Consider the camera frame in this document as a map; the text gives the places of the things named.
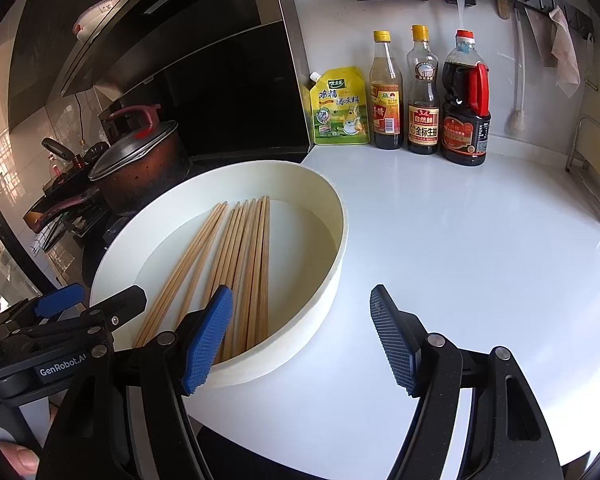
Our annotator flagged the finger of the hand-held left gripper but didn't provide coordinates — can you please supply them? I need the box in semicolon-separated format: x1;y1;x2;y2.
7;285;147;347
0;282;84;336

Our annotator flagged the dark brown cooking pot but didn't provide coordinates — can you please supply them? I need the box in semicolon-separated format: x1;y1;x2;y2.
94;125;192;217

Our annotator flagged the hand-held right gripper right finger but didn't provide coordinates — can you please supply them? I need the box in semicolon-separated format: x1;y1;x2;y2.
370;284;563;480

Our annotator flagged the grey pot lid red handle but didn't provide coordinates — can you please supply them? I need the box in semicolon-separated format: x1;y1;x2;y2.
88;104;179;182

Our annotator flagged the clear soy bottle yellow cap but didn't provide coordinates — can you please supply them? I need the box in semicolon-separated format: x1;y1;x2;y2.
406;24;441;156

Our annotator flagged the white round basin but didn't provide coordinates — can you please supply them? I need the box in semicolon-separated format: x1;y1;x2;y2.
89;160;350;390

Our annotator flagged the row of wooden chopsticks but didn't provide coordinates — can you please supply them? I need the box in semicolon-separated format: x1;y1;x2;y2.
132;196;271;367

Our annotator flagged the black range hood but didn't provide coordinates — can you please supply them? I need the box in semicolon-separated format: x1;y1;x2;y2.
7;0;312;158

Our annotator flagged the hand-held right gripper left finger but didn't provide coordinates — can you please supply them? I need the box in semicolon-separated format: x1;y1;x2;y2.
37;285;234;480

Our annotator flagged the beige rag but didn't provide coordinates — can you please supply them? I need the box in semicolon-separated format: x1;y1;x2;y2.
526;5;582;99

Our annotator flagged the white dish brush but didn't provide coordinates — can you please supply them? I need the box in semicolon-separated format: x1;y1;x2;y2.
505;5;529;134

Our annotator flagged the metal wire rack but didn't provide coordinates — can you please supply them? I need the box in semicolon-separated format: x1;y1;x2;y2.
564;115;600;231

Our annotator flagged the white plastic container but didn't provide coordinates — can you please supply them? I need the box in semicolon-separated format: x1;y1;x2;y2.
72;0;115;39

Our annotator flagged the large soy bottle red handle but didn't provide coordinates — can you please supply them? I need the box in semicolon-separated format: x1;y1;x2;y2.
440;29;492;167

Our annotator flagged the person's left hand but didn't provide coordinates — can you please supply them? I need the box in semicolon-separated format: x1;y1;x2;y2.
0;440;43;478

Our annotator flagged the black frying pan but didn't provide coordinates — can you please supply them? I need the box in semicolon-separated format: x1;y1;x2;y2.
42;137;112;173

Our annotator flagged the yellow seasoning pouch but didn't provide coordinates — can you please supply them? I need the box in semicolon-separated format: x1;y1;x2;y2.
307;67;370;146

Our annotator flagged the amber vinegar bottle yellow cap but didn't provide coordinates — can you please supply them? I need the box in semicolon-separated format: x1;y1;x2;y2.
369;30;404;151

